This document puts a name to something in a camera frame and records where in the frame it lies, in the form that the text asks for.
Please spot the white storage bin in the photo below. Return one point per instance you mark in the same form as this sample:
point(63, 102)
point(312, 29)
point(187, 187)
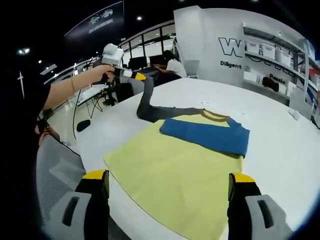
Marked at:
point(253, 48)
point(283, 57)
point(268, 51)

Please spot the light grey office chair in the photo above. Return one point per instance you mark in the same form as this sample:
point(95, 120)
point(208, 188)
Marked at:
point(192, 68)

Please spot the black office chair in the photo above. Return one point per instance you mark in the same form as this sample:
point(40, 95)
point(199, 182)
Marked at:
point(125, 92)

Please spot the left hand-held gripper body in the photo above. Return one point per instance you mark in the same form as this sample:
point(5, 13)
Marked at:
point(113, 57)

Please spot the yellow garment with dark sleeves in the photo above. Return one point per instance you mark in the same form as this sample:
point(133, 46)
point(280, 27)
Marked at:
point(175, 175)

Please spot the black bag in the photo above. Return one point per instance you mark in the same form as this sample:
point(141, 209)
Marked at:
point(270, 84)

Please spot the dark hanging banner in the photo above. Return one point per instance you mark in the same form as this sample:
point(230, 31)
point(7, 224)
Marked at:
point(100, 22)

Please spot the grey mesh office chair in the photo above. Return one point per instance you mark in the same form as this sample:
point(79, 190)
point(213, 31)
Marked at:
point(57, 165)

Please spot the small white cloth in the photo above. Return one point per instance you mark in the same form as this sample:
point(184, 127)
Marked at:
point(294, 113)

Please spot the black computer monitor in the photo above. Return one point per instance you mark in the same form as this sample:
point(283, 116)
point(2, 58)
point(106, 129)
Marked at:
point(138, 63)
point(156, 61)

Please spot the white cardboard box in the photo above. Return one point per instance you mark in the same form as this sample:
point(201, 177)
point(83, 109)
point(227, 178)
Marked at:
point(283, 88)
point(252, 77)

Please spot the person's left hand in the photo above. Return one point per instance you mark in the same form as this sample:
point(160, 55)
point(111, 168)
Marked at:
point(101, 75)

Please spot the grey metal shelving rack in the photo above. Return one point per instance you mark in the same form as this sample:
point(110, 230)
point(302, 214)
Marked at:
point(305, 75)

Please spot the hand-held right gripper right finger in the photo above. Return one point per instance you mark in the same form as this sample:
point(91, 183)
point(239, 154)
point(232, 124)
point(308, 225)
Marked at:
point(260, 210)

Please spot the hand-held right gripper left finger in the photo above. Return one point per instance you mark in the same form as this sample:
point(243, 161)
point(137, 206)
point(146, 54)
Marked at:
point(80, 207)

